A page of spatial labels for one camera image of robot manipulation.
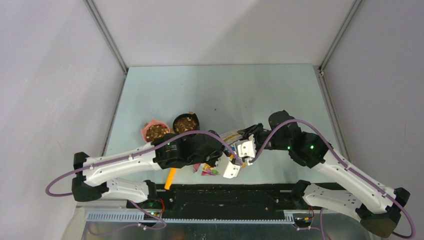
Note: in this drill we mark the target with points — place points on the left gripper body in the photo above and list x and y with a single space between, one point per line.
212 158

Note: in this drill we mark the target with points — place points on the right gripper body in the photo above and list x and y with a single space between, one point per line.
258 133

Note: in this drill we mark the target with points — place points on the cat food bag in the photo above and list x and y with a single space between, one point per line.
229 137

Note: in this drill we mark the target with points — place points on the yellow plastic scoop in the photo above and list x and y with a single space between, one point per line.
170 178

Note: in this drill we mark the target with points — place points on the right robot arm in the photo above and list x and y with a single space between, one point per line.
377 207

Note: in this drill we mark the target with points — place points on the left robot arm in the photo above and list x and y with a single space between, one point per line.
102 177

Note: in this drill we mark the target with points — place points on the black pet bowl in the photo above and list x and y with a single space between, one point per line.
186 122

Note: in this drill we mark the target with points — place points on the kibble in black bowl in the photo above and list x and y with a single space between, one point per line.
185 124

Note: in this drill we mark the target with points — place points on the wooden bowl stand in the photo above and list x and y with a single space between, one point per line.
170 128

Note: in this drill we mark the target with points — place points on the kibble in pink bowl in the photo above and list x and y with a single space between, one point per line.
156 131

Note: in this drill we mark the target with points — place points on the pink cat bowl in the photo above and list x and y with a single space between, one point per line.
154 129

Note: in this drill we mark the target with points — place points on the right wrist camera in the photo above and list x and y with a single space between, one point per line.
245 148

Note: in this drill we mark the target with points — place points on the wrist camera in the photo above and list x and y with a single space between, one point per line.
245 148
228 167

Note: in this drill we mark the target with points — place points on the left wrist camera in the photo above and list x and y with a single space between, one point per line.
228 167

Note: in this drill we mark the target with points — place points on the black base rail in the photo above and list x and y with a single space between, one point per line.
225 200

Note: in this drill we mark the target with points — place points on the aluminium frame rail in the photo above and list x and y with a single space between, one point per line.
185 217

